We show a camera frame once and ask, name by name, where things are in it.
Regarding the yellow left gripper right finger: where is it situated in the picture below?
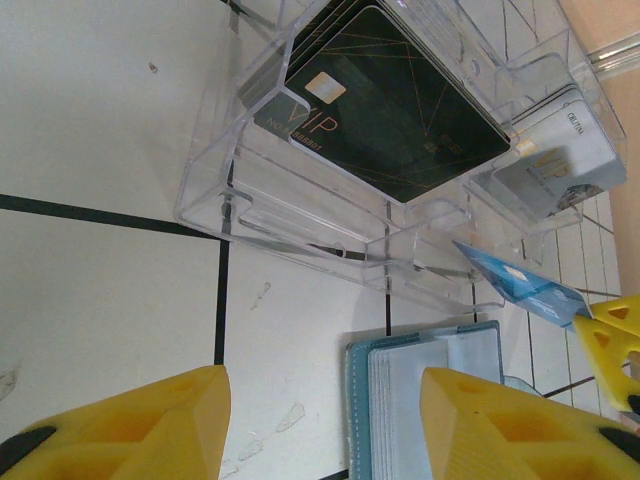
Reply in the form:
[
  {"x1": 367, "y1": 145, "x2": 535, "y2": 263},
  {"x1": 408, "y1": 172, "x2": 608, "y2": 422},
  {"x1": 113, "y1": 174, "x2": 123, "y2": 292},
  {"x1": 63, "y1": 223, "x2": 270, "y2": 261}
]
[{"x1": 422, "y1": 367, "x2": 640, "y2": 480}]

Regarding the clear plastic case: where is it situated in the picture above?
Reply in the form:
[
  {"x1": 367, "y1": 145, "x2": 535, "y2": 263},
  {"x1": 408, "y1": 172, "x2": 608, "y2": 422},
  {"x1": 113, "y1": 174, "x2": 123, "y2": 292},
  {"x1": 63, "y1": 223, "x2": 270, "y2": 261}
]
[{"x1": 252, "y1": 4, "x2": 512, "y2": 205}]

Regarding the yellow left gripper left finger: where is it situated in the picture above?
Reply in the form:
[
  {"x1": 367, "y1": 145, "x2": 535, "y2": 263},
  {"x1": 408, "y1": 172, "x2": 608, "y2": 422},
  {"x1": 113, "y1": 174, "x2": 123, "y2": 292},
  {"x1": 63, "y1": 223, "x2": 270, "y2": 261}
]
[{"x1": 0, "y1": 365, "x2": 232, "y2": 480}]

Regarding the clear acrylic card stand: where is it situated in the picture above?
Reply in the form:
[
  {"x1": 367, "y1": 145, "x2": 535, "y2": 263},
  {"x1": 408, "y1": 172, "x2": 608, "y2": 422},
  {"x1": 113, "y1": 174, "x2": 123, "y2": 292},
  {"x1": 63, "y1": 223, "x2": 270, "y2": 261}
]
[{"x1": 172, "y1": 0, "x2": 629, "y2": 314}]

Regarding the teal card holder wallet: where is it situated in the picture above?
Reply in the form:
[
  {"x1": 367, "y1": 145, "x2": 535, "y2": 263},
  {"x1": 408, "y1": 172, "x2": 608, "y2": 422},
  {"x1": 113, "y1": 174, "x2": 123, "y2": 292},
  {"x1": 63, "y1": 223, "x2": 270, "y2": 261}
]
[{"x1": 344, "y1": 319, "x2": 541, "y2": 480}]

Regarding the black VIP credit card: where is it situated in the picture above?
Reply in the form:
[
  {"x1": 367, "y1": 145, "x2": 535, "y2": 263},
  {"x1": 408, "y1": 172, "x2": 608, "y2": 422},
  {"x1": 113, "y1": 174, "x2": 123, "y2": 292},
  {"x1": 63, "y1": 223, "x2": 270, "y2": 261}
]
[{"x1": 238, "y1": 0, "x2": 386, "y2": 109}]

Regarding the silver VIP credit card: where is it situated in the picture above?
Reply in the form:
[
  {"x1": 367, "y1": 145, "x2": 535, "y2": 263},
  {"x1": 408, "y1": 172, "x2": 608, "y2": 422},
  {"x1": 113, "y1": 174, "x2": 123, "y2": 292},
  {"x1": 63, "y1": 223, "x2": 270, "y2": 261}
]
[{"x1": 492, "y1": 98, "x2": 627, "y2": 222}]

